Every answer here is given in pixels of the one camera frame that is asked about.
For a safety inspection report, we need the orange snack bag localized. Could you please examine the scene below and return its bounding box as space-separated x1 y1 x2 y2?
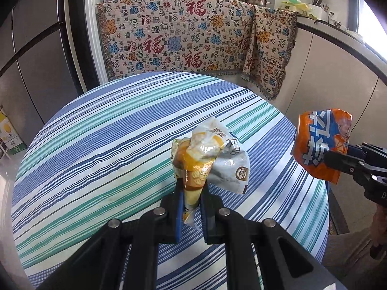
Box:
291 109 352 185

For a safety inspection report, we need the yellow white snack wrapper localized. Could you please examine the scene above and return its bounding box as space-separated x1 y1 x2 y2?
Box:
171 116 250 227

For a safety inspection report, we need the person's right hand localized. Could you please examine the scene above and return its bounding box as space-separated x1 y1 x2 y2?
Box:
370 205 387 246

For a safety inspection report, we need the blue striped tablecloth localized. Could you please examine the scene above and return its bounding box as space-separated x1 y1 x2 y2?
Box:
11 72 329 286

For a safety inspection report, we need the knife block with utensils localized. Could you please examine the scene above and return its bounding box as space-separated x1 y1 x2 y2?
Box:
308 0 337 25

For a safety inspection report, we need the yellow green container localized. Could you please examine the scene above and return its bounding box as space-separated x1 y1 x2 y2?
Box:
279 0 316 18

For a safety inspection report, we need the yellow cardboard box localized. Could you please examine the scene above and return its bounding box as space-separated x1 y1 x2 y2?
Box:
0 111 27 154

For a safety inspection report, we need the patterned fu character blanket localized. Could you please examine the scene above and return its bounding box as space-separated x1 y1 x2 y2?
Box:
97 0 297 100

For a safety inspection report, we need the grey refrigerator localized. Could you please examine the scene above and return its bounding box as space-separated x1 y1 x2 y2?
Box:
1 0 83 145

